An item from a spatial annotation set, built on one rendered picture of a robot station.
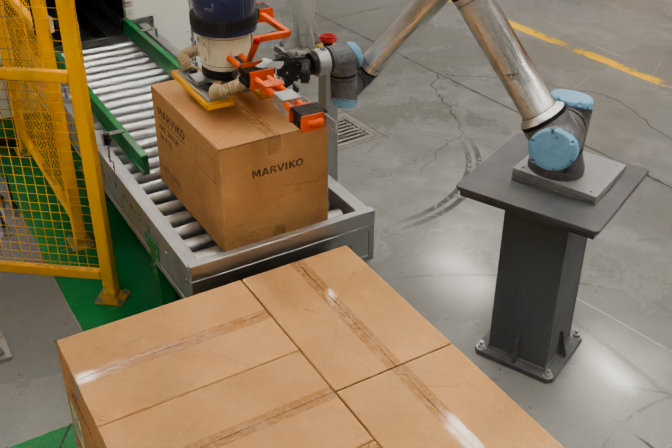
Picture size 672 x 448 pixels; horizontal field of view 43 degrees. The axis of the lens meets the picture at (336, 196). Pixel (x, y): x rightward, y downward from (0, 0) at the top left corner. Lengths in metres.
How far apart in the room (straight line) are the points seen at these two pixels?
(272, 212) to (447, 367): 0.84
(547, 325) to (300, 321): 1.00
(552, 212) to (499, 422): 0.79
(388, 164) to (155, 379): 2.45
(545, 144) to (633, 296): 1.29
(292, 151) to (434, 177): 1.76
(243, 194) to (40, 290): 1.31
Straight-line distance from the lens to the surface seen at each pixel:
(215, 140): 2.76
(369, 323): 2.61
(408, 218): 4.13
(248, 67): 2.76
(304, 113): 2.42
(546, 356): 3.28
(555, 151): 2.70
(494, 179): 2.97
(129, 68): 4.47
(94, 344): 2.62
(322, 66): 2.80
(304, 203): 2.96
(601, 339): 3.56
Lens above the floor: 2.19
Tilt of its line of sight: 31 degrees down
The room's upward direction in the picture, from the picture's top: straight up
